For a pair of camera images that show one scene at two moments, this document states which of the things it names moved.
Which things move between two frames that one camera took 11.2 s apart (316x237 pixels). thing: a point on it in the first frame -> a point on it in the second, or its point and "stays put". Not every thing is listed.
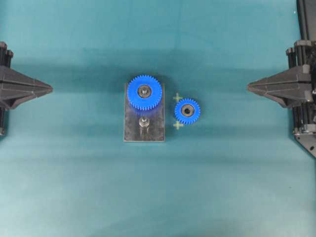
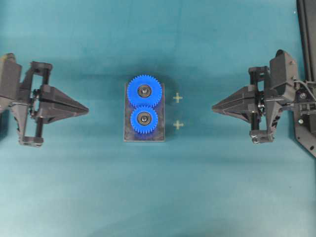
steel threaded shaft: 144,122 stays put
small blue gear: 187,111 -> 144,121
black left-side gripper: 16,88 -> 54,105
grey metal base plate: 132,115 stays put
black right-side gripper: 293,88 -> 279,88
